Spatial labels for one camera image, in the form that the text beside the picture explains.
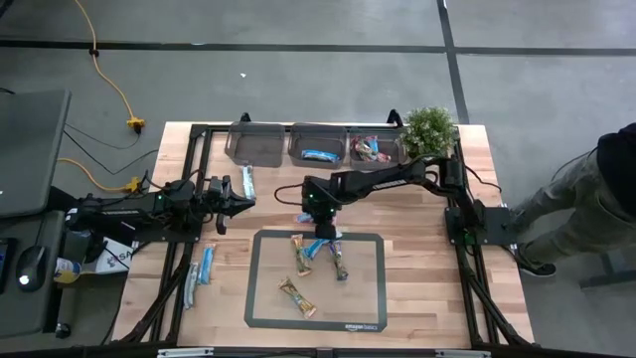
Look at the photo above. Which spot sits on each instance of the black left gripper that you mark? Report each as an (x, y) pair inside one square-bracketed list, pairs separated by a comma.
[(221, 199)]

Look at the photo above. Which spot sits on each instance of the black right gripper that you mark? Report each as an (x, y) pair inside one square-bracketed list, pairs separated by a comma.
[(327, 224)]

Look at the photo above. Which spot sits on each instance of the light blue granola bar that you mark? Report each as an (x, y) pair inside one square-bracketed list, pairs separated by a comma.
[(206, 264), (248, 183)]

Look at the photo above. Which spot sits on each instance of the green and blue granola bar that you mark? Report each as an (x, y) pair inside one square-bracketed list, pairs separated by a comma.
[(339, 261)]

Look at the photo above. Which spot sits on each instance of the orange peanut butter granola bar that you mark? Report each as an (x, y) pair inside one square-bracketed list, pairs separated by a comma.
[(301, 256), (297, 297)]

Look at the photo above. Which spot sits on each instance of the silver granola bar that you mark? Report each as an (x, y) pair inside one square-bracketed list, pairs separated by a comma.
[(190, 286)]

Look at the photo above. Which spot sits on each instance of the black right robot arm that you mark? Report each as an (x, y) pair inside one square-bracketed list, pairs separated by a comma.
[(377, 184)]

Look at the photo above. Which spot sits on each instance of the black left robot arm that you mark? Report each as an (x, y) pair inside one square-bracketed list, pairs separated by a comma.
[(124, 211)]

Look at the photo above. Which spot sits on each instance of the grey translucent plastic bin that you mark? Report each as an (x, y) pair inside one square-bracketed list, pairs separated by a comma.
[(318, 136), (256, 144), (385, 134)]

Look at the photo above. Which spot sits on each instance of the black-bordered silicone baking mat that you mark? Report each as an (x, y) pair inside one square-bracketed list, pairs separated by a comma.
[(348, 303)]

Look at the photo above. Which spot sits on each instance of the white paper bag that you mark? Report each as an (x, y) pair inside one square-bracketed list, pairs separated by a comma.
[(116, 258)]

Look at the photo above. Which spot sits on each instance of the small green potted plant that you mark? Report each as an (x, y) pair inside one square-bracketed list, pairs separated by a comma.
[(428, 131)]

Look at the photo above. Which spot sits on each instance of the bottle with yellow label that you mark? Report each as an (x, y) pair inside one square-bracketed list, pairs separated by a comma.
[(67, 271)]

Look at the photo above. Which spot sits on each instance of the black computer mouse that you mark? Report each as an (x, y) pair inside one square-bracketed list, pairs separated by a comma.
[(31, 266)]

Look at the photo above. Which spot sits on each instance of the black caster wheel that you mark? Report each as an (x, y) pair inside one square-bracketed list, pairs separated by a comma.
[(62, 330)]

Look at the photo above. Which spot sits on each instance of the dark grey desk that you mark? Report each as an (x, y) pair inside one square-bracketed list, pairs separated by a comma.
[(30, 313)]

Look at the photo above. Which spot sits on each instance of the person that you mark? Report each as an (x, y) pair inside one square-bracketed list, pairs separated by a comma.
[(586, 209)]

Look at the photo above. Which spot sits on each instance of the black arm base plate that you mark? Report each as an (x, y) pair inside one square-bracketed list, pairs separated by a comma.
[(497, 224), (164, 237)]

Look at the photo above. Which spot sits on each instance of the black aluminium table frame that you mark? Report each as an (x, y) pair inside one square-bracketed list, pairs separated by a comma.
[(197, 130)]

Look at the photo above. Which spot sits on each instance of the black metal desk frame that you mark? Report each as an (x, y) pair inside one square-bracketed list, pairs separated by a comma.
[(616, 261)]

